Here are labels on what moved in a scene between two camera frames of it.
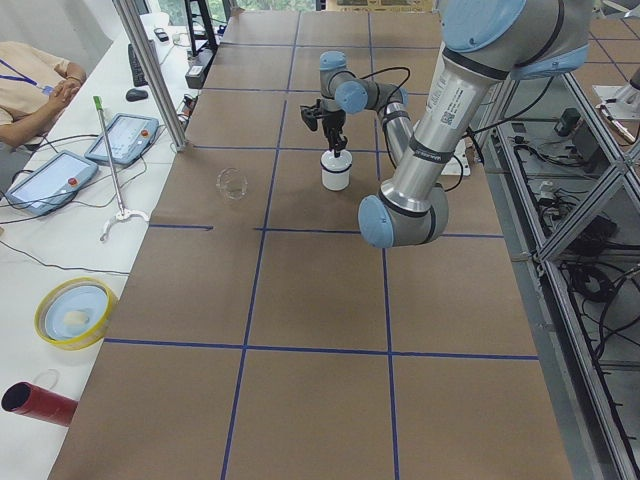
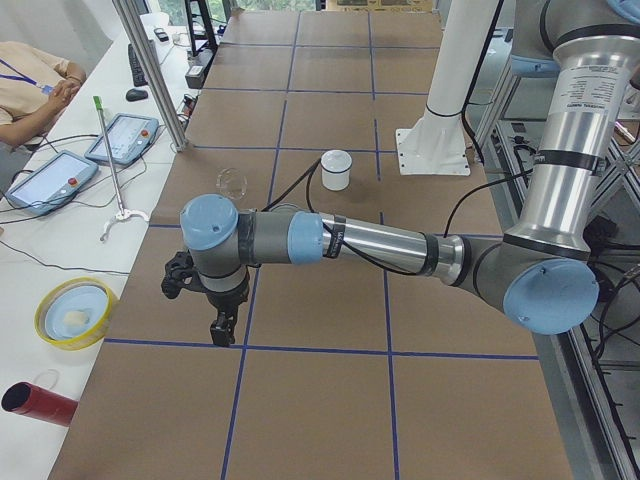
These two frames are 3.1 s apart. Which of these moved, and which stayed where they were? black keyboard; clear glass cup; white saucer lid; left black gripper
Moved: left black gripper
Stayed: black keyboard; clear glass cup; white saucer lid
